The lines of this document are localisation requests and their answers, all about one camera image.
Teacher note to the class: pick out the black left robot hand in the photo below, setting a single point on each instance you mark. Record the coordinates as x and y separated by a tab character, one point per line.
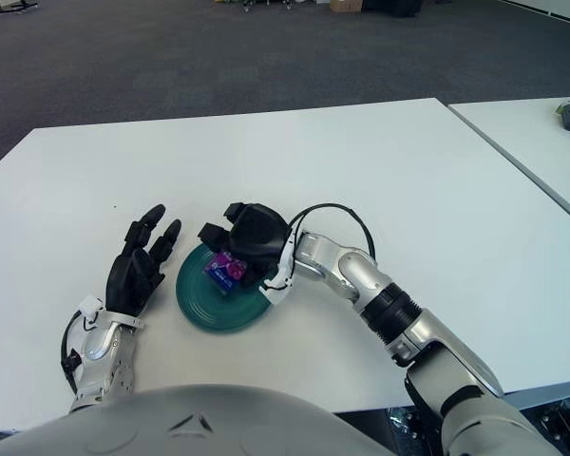
130	280

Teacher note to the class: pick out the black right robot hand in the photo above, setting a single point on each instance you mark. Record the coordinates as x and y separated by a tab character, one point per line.
256	233

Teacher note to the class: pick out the purple blue gum box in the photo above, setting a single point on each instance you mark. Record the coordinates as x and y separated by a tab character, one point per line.
223	271

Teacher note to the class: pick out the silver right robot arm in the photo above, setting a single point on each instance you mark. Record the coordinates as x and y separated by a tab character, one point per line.
432	332

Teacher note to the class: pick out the green round plate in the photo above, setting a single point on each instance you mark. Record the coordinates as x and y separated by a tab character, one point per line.
209	309

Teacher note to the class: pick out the grey robot torso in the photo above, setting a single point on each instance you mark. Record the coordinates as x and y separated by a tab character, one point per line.
195	418

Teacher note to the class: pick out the wheeled cart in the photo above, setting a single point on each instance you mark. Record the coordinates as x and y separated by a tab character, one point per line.
275	3

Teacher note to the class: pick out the brown cardboard box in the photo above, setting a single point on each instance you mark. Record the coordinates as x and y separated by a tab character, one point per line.
346	5

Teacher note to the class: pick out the black cabinet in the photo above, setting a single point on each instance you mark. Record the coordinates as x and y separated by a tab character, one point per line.
389	7

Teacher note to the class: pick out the black floor stand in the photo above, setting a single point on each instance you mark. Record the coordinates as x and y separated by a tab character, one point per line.
14	8

